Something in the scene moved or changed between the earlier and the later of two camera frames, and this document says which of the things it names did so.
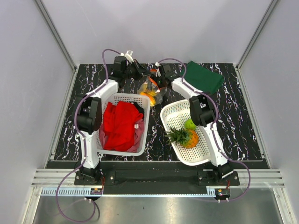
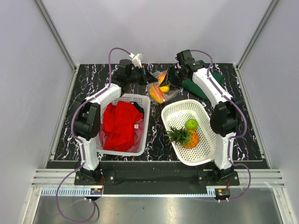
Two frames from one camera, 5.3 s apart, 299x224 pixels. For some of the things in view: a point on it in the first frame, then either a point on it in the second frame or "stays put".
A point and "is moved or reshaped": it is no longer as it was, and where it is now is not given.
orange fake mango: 153,101 → 156,94
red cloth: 119,118 stays put
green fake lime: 189,124 stays put
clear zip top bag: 151,88 is moved or reshaped
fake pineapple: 187,138 stays put
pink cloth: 138,135 stays put
